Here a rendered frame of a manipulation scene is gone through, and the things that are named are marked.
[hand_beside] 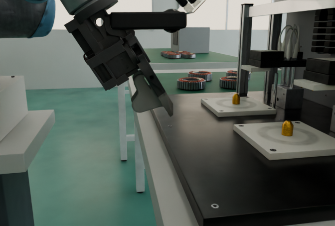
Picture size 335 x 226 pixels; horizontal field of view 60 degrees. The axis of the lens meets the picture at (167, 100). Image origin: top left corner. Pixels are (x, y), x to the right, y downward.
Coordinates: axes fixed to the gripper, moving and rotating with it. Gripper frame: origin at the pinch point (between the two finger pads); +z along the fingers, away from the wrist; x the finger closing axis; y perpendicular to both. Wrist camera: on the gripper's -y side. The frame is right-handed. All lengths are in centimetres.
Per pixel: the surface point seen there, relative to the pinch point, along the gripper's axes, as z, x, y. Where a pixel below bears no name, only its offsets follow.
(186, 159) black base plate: 7.3, 4.9, 2.2
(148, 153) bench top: 6.6, -3.3, 8.1
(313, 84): 9.2, 2.0, -23.0
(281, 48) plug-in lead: 10.1, -25.1, -32.7
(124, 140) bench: 56, -159, 43
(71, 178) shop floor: 52, -138, 83
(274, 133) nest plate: 15.6, -1.2, -14.2
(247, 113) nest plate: 17.0, -16.9, -15.0
